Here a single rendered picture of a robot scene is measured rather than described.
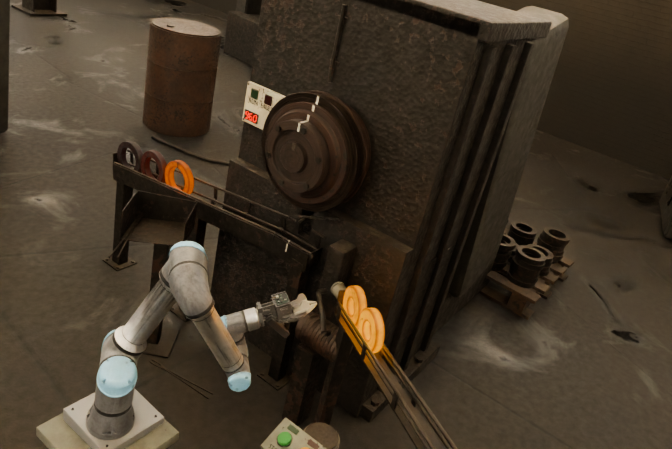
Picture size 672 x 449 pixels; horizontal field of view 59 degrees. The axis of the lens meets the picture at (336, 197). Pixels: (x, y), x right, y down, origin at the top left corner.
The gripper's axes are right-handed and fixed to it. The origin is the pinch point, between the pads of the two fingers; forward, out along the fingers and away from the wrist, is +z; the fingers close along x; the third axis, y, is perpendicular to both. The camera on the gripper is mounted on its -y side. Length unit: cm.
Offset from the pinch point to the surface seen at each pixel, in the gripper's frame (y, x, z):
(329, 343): -23.4, 2.9, 4.7
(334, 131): 49, 33, 24
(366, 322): -2.9, -12.8, 15.1
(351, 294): -1.1, 1.2, 14.8
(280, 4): 86, 83, 21
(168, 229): 2, 70, -44
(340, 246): 2.9, 25.5, 19.4
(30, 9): -18, 717, -167
